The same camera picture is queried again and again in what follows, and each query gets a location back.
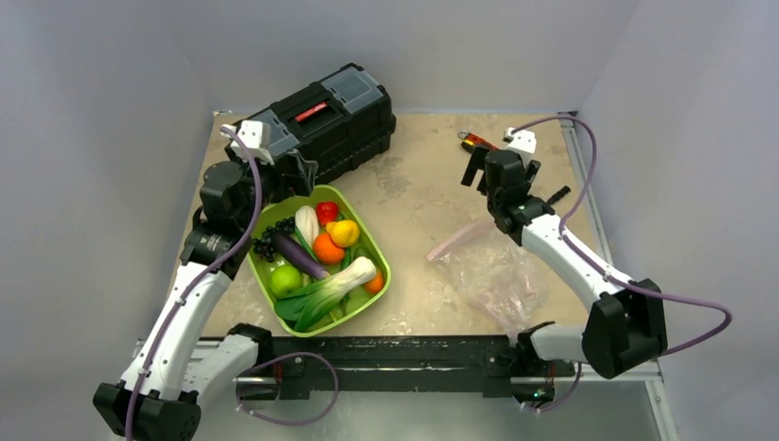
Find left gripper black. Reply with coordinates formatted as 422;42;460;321
226;143;315;230

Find clear zip top bag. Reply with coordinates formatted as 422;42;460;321
426;219;547;344

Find toy bok choy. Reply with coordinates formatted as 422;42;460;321
274;257;378;333

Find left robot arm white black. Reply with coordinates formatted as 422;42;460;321
93;155;296;440

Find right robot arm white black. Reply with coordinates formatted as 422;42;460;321
461;147;668;379

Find toy white garlic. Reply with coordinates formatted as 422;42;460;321
294;206;320;247

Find toy red pepper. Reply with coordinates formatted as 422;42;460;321
315;201;340;227

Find toy purple eggplant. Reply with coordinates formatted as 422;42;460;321
274;236;330;280

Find toy black grapes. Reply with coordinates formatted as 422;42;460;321
253;217;295;263

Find toy yellow lemon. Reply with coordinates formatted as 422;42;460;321
325;220;360;248

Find toy orange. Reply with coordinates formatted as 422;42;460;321
311;232;345;266

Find green plastic tray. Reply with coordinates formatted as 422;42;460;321
249;186;391;337

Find black hammer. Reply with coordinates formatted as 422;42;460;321
547;186;571;206

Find toy green apple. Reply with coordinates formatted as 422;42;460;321
267;265;304;299

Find toy mango orange green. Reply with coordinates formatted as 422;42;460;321
362;270;386;296

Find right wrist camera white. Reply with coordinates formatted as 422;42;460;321
503;127;537;163

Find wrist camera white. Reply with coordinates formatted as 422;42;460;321
231;119;275;164
503;127;537;163

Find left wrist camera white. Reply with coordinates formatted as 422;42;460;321
231;119;275;164

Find black toolbox red handle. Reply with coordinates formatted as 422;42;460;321
235;63;397;186

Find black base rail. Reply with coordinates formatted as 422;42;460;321
236;335;575;404

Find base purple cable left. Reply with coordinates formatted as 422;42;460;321
235;351;340;427

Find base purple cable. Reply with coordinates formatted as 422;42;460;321
520;364;583;415
235;351;340;427

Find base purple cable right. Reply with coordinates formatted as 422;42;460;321
520;364;583;415

